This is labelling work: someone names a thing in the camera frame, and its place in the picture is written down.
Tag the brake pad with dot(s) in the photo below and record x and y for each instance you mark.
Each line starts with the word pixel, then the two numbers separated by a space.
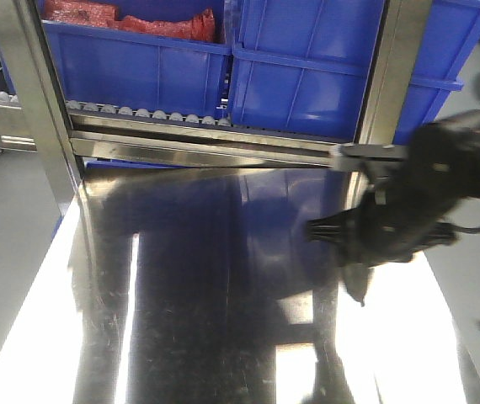
pixel 356 278

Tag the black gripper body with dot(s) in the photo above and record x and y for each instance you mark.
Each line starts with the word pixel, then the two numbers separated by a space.
pixel 400 212

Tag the stainless steel rack frame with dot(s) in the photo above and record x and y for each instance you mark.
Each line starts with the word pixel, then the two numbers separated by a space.
pixel 40 119

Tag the large blue bin left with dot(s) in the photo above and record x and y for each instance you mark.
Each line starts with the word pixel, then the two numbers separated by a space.
pixel 110 66

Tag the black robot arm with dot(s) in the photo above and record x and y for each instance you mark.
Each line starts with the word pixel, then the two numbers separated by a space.
pixel 458 137

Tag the red plastic bags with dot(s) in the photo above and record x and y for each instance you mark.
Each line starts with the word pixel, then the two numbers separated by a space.
pixel 202 26

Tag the large blue bin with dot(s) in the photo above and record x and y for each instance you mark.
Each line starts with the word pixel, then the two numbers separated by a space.
pixel 302 66
pixel 110 66

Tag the large blue bin right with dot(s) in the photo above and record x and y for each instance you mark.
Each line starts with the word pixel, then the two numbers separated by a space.
pixel 302 66

